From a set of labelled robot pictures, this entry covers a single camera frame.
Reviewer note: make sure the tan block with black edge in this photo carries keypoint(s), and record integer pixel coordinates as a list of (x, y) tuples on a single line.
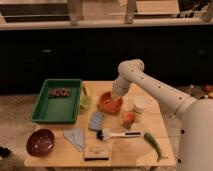
[(96, 153)]

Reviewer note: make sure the small black object on floor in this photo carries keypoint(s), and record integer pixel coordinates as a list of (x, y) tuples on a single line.
[(4, 152)]

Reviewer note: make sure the wooden table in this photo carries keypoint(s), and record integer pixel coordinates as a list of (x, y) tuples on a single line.
[(78, 126)]

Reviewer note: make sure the bottles and items on floor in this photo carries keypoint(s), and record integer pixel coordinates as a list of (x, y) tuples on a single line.
[(201, 91)]

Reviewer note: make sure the blue sponge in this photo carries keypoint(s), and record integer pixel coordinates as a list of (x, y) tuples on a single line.
[(95, 122)]

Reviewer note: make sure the white lidded jar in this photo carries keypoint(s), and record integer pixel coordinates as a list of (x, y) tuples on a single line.
[(139, 105)]

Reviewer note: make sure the orange-red bowl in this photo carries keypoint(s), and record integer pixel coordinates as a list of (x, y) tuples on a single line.
[(107, 105)]

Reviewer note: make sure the dark maroon bowl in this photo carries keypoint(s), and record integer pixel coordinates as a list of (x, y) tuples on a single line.
[(40, 143)]

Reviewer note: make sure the green plastic tray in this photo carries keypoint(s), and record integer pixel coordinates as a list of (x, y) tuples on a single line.
[(57, 110)]

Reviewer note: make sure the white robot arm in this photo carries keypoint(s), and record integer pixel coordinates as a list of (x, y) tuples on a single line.
[(196, 115)]

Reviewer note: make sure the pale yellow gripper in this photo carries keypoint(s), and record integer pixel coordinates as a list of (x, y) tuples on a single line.
[(116, 97)]

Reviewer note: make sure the black cabinet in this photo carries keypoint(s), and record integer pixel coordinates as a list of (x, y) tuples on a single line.
[(176, 55)]

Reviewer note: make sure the light blue folded cloth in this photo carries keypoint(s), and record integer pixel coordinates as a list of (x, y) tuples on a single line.
[(76, 137)]

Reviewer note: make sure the brown food in tray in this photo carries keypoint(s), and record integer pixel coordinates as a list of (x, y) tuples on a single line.
[(59, 92)]

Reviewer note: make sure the green plastic cup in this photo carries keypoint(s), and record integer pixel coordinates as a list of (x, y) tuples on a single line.
[(85, 102)]

